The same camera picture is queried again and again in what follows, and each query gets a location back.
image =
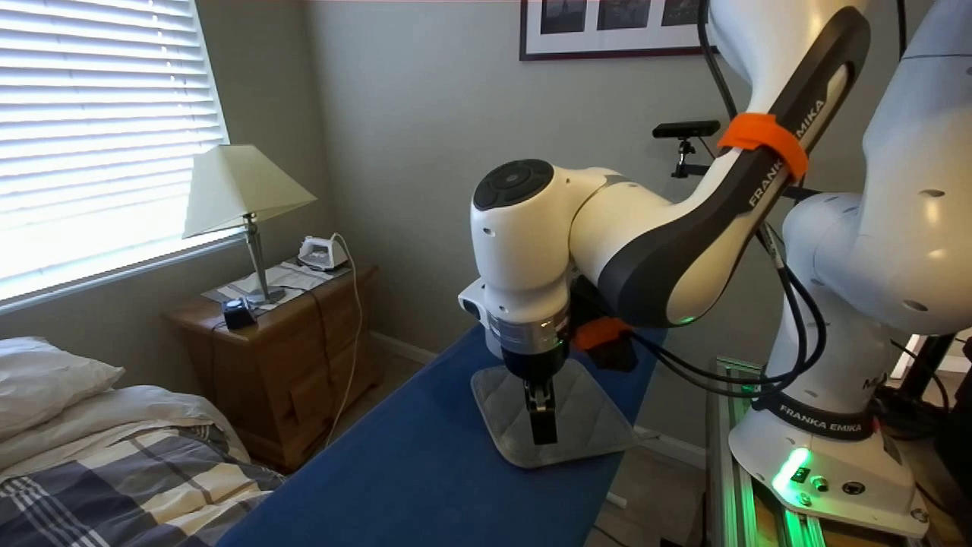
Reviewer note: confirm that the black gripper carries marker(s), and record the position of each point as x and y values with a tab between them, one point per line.
534	364

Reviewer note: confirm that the grey quilted pot placemat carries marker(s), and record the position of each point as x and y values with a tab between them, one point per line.
587	427

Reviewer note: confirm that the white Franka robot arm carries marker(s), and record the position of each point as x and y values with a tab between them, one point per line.
700	221

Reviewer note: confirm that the blue ironing board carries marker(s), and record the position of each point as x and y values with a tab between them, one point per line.
427	475

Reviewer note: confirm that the wooden nightstand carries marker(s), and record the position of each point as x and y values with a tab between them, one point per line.
273	373

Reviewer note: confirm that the white device on nightstand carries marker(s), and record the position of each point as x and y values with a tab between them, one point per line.
323	250

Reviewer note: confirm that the grey mat on nightstand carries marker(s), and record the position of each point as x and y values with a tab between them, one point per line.
290	277

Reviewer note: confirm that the small black alarm clock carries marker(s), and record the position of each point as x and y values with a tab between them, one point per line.
238	314

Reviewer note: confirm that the table lamp with beige shade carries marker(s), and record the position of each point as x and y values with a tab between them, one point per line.
244	183

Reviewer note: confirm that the white bed sheet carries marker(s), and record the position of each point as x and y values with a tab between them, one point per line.
131	415

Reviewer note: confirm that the bed with plaid cover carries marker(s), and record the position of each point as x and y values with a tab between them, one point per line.
110	496

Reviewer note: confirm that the white pillow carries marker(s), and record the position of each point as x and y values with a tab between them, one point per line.
47	379

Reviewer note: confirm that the white window blinds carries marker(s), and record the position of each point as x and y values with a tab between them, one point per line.
101	130

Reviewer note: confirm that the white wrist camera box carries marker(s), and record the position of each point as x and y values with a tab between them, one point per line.
471	302

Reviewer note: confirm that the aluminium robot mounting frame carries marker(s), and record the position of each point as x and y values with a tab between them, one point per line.
738	488

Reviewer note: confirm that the black camera on stand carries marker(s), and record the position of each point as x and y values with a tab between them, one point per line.
688	128

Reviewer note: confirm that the framed wall picture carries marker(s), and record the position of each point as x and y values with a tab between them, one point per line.
609	25

